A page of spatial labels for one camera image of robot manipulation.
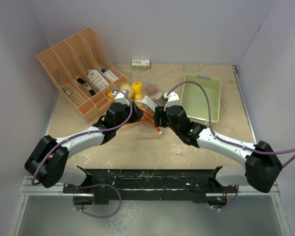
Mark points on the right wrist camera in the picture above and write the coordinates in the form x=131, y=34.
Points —
x=171, y=99

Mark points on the black yellow tool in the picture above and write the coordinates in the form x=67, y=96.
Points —
x=87, y=88

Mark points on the small green white box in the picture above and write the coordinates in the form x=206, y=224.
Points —
x=140, y=64

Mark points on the pink plastic file organizer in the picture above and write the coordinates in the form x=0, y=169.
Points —
x=75, y=57

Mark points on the yellow fake food wedge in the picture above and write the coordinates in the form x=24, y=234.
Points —
x=110, y=94

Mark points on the clear zip bag yellow food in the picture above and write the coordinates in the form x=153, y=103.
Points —
x=116, y=85

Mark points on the small clear vial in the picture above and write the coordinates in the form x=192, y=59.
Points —
x=65, y=90

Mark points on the green perforated plastic basket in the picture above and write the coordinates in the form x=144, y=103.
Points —
x=201, y=96

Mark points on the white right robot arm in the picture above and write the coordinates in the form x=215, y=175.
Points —
x=259, y=165

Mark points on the beige fake potato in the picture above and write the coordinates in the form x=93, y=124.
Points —
x=126, y=86

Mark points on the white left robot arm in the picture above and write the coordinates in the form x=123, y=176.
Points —
x=47, y=162

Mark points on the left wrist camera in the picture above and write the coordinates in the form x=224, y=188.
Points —
x=121, y=96

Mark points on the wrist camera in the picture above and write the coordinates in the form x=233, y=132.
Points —
x=171, y=99
x=121, y=96

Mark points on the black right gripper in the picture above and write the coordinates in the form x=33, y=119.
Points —
x=160, y=113

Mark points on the red fake apple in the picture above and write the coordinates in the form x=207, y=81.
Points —
x=151, y=90

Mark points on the white lotion bottle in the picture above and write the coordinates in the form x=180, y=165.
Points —
x=97, y=79

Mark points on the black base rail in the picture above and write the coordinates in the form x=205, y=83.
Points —
x=198, y=186

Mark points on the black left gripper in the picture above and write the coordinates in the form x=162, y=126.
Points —
x=136, y=113

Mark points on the clear zip bag brown food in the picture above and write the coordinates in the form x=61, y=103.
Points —
x=148, y=104

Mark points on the white blue cap tube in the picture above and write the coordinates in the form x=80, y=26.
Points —
x=108, y=74

